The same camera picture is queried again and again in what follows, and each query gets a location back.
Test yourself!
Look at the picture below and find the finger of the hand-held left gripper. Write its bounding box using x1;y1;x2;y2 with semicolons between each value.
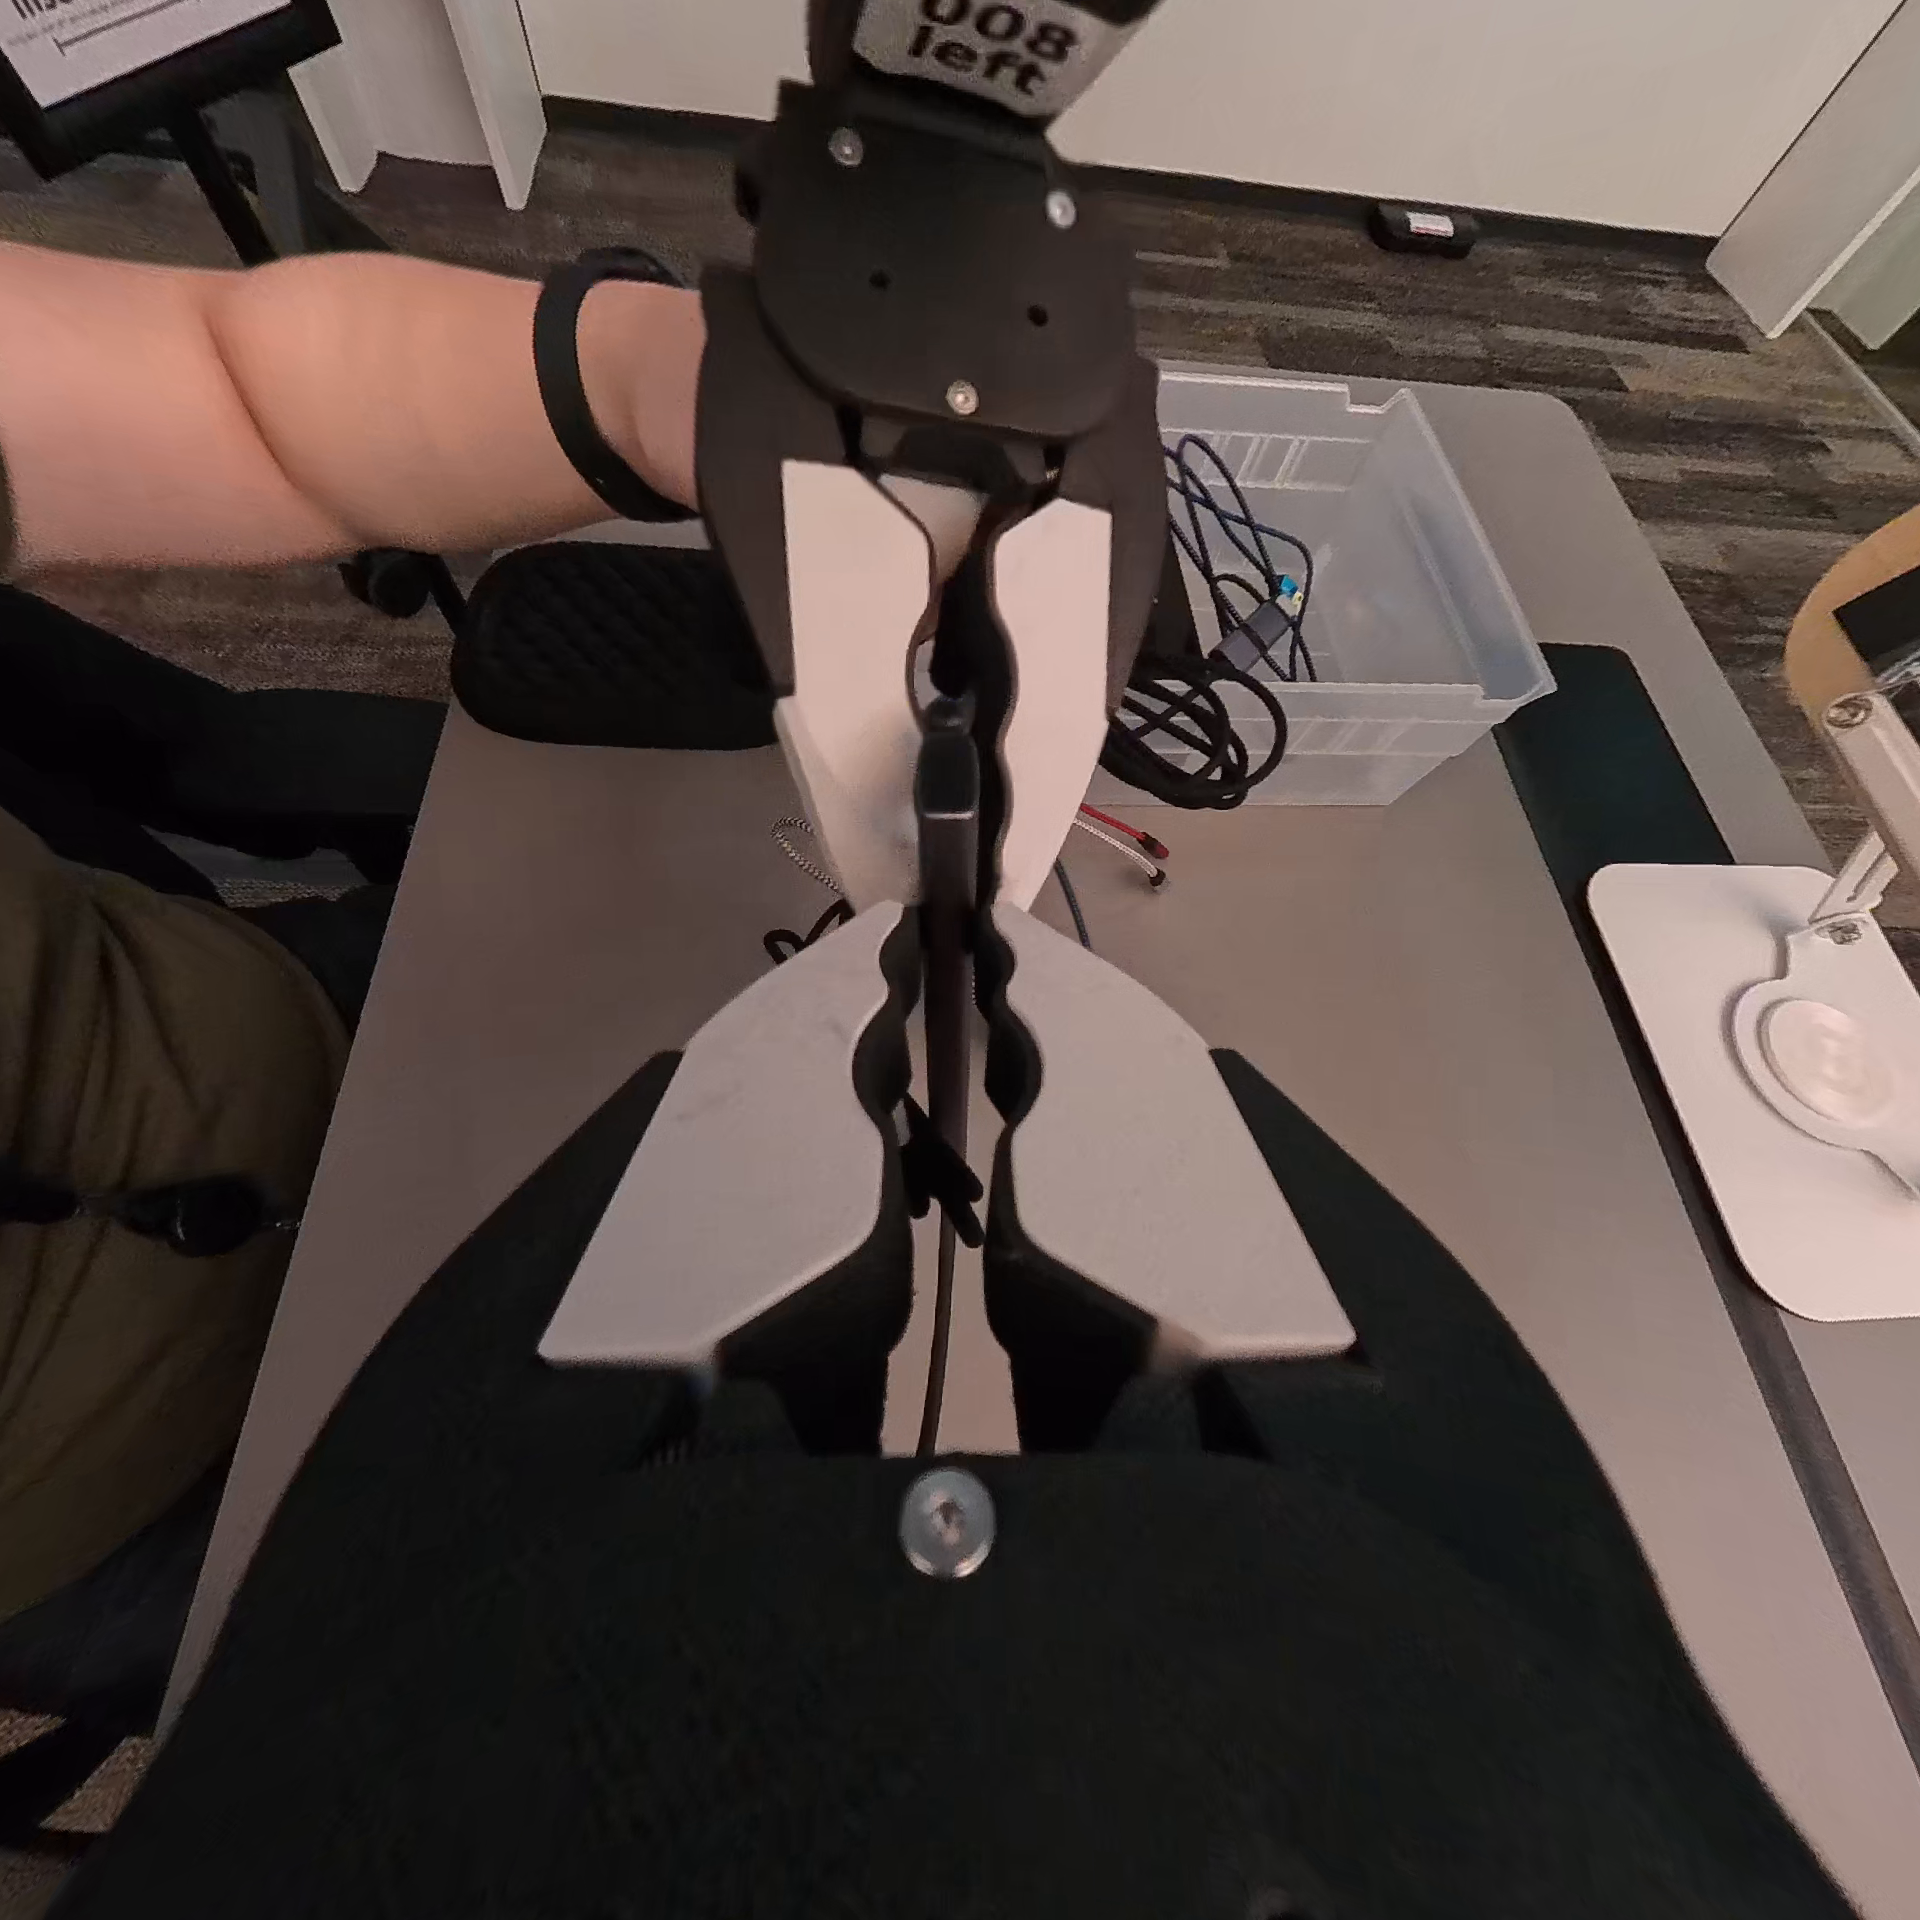
772;456;962;911
959;492;1116;912

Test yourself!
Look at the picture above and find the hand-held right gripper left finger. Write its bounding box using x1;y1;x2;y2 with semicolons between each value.
532;899;921;1383

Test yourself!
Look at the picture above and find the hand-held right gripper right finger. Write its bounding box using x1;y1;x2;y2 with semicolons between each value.
974;899;1358;1383

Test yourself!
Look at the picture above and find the black hub cable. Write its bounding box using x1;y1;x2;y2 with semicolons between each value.
916;1185;977;1462

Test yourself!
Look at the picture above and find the dark grey usb hub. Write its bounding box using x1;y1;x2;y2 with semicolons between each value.
904;805;988;1202

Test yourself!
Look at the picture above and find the clear plastic bin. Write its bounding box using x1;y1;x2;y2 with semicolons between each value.
1153;369;1555;811

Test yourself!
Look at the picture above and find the person's left forearm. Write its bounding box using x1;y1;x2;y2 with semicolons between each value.
0;240;708;580

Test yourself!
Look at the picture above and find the black wristband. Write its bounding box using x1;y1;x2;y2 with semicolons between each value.
530;247;708;527

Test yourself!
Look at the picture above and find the black desk mat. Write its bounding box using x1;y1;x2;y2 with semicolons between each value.
1497;644;1825;1143

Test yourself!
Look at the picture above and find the wooden backing board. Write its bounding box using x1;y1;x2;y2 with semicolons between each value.
1785;503;1920;724

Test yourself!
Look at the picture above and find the black framed tag sign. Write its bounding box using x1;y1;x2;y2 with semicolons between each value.
0;0;342;182

